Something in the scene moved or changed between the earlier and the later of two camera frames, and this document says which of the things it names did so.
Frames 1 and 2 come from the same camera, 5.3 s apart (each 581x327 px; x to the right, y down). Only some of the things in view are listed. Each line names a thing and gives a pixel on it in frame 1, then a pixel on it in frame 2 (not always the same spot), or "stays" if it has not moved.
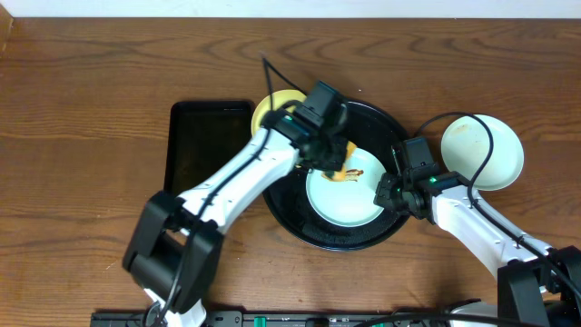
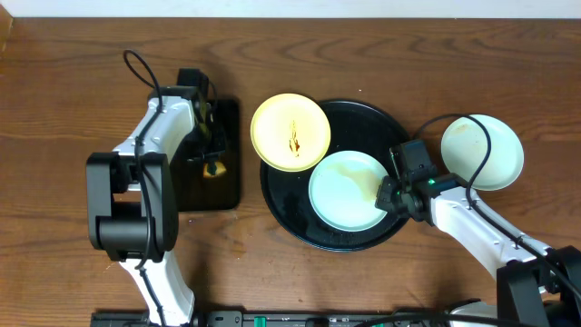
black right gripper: x=381 y=197 stays
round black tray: x=371 y=128 stays
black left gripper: x=330 y=157 → x=213 y=154
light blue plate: x=348 y=203 stays
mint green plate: x=465 y=145 stays
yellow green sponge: x=339 y=175 → x=221 y=169
